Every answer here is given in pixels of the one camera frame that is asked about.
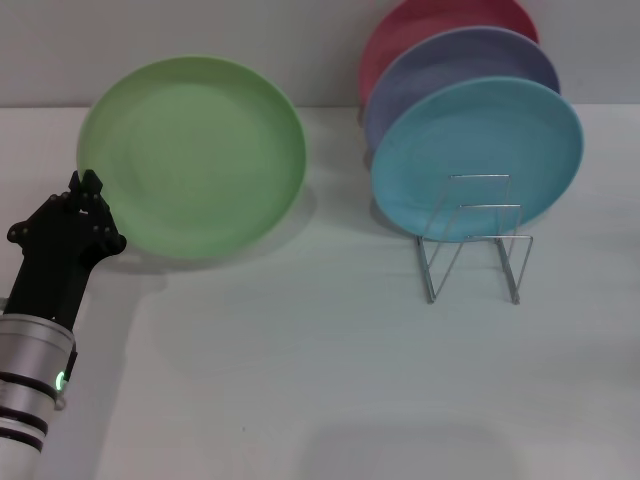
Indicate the blue plastic plate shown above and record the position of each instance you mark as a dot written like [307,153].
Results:
[475,130]

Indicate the green plastic plate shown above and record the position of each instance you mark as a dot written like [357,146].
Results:
[195,155]

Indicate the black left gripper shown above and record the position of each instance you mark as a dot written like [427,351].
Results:
[55,270]

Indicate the red plastic plate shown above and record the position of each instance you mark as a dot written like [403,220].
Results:
[425,25]

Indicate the purple plastic plate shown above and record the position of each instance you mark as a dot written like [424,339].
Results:
[450,60]

